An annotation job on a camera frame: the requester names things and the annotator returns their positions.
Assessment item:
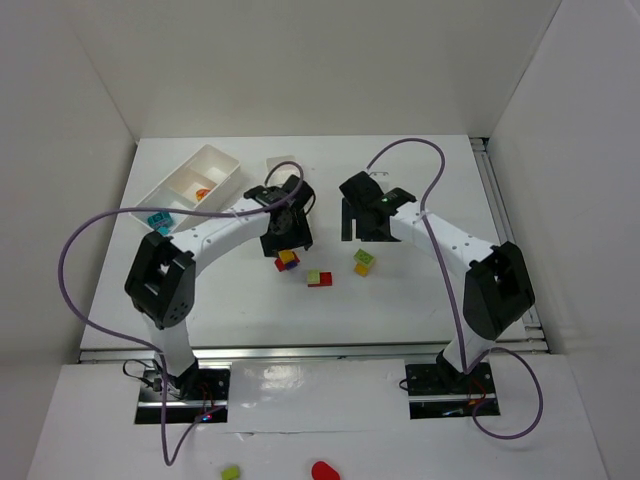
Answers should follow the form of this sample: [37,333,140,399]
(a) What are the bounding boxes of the red yellow purple lego stack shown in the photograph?
[274,250,300,272]

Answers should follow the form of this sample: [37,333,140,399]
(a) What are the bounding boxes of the lime and red lego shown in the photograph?
[307,270,333,288]

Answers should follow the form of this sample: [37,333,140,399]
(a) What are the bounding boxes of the yellow oval lego piece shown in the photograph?
[196,188,210,202]

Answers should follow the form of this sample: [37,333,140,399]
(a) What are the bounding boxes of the teal arched lego brick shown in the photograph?
[147,211,174,230]

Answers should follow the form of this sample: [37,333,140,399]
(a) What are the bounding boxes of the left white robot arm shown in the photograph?
[125,197,313,397]

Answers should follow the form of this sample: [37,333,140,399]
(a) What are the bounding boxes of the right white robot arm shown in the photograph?
[340,172,535,386]

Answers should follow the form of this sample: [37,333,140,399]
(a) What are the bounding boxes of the lime and yellow lego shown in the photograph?
[353,249,376,277]

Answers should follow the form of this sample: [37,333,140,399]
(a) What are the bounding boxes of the centre white compartment tray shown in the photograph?
[266,155,299,186]

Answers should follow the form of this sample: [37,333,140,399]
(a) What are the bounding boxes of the white compartment tray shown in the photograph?
[266,155,299,186]
[137,144,242,211]

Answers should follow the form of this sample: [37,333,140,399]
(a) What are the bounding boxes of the left white compartment tray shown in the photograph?
[137,144,242,211]

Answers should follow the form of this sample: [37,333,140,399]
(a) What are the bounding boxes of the red oval lego foreground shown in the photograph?
[311,461,341,480]

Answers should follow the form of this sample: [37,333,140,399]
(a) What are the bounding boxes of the lime lego foreground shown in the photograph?
[220,465,241,480]

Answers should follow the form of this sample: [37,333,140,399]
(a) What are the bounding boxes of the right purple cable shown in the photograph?
[366,137,544,441]

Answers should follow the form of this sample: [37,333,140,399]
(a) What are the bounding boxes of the purple cable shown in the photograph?
[57,161,305,467]
[366,137,544,441]

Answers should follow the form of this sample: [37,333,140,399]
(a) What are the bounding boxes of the front aluminium rail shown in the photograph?
[78,341,551,364]

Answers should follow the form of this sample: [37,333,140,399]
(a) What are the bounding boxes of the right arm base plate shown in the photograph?
[398,363,500,420]

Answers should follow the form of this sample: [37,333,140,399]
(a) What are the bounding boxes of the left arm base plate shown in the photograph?
[122,360,231,425]

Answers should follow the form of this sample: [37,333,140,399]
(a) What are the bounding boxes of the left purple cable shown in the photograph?
[57,161,305,467]

